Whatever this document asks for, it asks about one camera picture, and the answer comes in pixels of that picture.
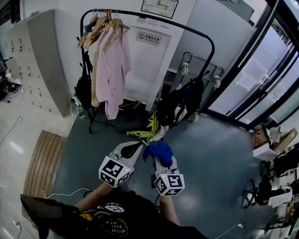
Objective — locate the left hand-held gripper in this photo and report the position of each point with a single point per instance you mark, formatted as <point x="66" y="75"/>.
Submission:
<point x="114" y="171"/>

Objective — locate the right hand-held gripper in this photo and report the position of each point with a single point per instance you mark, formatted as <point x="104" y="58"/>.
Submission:
<point x="169" y="183"/>

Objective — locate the blue cloth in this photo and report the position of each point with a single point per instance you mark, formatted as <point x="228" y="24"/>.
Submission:
<point x="161" y="151"/>

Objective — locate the black metal clothes rack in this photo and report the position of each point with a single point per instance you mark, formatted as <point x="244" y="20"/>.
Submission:
<point x="81" y="30"/>

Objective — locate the person's left forearm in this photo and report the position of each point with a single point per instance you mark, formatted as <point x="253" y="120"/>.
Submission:
<point x="93" y="197"/>

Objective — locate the person's right forearm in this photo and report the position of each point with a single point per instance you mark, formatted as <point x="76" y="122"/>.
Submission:
<point x="169" y="210"/>

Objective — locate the white fabric item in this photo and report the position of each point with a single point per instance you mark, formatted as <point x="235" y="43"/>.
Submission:
<point x="160" y="134"/>

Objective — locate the yellow-green vest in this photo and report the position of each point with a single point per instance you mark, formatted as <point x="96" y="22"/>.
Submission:
<point x="151" y="126"/>

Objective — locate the person's black printed t-shirt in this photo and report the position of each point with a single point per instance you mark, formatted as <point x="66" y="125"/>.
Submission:
<point x="130" y="210"/>

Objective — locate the large black backpack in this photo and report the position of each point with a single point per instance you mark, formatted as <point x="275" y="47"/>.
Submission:
<point x="172" y="105"/>

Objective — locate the small black hanging bag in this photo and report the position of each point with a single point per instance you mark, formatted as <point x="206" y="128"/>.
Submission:
<point x="83" y="91"/>

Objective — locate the pink garment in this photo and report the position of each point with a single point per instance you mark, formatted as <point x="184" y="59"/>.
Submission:
<point x="112" y="77"/>

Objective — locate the wooden slat panel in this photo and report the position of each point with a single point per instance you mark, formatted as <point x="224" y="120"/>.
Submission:
<point x="44" y="163"/>

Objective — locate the beige garment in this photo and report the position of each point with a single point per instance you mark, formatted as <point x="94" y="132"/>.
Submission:
<point x="94" y="77"/>

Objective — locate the open brown cardboard box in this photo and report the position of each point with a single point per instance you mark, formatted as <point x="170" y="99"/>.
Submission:
<point x="259" y="137"/>

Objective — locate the white box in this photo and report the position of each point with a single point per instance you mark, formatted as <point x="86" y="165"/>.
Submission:
<point x="264" y="152"/>

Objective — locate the black office chair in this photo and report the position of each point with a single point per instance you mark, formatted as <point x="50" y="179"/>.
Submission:
<point x="264" y="189"/>

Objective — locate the grey platform trolley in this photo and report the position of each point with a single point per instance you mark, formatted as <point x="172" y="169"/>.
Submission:
<point x="198" y="67"/>

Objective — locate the white papers on desk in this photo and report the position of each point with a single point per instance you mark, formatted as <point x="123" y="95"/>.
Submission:
<point x="280" y="198"/>

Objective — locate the black jacket on desk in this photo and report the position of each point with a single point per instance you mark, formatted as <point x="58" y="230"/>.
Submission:
<point x="287" y="163"/>

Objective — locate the flat brown cardboard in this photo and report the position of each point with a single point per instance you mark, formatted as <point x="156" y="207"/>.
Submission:
<point x="286" y="140"/>

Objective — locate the large white paper notice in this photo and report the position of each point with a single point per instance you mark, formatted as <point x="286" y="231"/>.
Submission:
<point x="251" y="74"/>

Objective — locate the grey locker cabinet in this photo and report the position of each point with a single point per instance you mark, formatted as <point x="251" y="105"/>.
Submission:
<point x="46" y="58"/>

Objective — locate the black framed glass door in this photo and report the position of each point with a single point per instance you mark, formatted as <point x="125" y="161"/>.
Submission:
<point x="257" y="77"/>

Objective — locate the teal clip hanger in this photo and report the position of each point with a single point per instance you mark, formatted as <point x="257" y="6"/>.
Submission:
<point x="88" y="28"/>

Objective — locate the small white paper notice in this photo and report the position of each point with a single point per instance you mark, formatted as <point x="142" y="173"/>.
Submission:
<point x="276" y="93"/>

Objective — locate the row of wooden hangers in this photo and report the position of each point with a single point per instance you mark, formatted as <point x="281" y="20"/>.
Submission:
<point x="100" y="23"/>

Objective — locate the black equipment pile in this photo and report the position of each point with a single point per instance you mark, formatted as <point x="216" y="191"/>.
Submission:
<point x="9" y="89"/>

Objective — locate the red white wall sign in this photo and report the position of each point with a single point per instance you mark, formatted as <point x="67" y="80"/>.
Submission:
<point x="149" y="38"/>

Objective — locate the small dark wall label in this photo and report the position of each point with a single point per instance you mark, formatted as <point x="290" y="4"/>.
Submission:
<point x="142" y="19"/>

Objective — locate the framed wall map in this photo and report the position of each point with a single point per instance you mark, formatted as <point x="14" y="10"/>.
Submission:
<point x="158" y="9"/>

